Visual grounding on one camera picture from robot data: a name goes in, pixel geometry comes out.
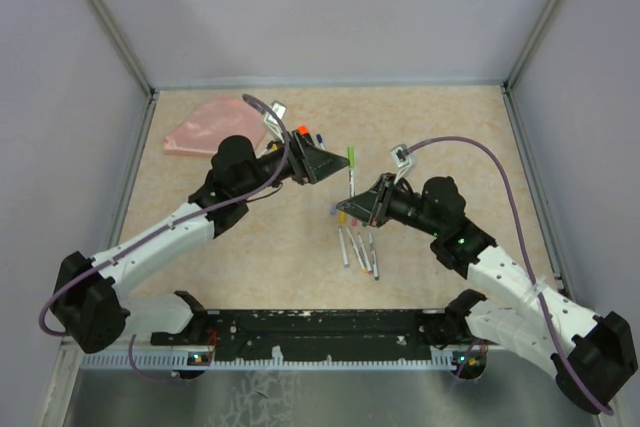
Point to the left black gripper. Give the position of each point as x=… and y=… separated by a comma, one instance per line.
x=310, y=163

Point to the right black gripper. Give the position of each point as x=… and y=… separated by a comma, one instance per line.
x=371, y=206

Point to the yellow capped marker pen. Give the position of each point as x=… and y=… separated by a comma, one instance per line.
x=357, y=251

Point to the light green capped marker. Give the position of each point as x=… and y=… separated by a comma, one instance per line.
x=351, y=171

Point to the lavender marker pen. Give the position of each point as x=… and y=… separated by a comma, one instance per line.
x=344, y=254

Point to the magenta capped marker pen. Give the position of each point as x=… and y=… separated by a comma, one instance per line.
x=364, y=254

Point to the dark green capped marker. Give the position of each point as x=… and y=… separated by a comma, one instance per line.
x=374, y=259

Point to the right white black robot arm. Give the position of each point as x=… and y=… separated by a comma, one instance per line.
x=590, y=357

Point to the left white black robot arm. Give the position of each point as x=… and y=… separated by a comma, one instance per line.
x=91, y=295

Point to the pink plastic bag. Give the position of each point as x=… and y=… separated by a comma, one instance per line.
x=202, y=132

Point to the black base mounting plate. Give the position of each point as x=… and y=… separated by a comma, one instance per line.
x=318, y=335

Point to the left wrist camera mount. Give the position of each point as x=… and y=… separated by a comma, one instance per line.
x=271, y=120

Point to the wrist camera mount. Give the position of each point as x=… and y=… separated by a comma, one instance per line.
x=405, y=161
x=271, y=120

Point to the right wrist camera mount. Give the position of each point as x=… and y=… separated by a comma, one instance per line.
x=405, y=161

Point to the white slotted cable duct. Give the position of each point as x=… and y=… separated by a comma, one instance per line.
x=178, y=360

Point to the aluminium frame rail left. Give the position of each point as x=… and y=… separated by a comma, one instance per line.
x=121, y=44

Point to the aluminium frame rail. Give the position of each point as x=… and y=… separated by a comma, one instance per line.
x=532, y=44
x=121, y=44

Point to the aluminium frame rail right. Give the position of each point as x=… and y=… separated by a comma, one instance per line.
x=532, y=44

